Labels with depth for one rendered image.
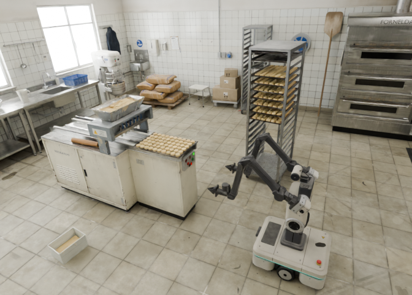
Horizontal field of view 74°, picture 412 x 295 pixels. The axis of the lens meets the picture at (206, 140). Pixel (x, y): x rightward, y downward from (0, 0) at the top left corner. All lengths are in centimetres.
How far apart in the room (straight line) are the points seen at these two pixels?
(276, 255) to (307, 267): 27
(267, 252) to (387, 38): 387
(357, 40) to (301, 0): 157
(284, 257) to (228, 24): 520
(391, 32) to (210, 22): 361
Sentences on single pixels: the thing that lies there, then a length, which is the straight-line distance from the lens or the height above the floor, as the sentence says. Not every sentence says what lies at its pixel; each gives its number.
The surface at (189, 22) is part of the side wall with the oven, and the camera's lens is 709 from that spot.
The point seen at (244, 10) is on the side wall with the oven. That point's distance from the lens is 656.
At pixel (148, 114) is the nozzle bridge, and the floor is 108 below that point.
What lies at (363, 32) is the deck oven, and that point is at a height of 177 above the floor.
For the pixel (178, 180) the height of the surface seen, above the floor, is 61.
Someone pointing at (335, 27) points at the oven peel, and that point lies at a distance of 622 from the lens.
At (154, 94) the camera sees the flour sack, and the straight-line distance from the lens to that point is 676.
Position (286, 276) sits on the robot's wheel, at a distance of 284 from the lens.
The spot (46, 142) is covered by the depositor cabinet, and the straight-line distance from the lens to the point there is 407.
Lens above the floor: 231
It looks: 27 degrees down
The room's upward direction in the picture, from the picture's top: 2 degrees counter-clockwise
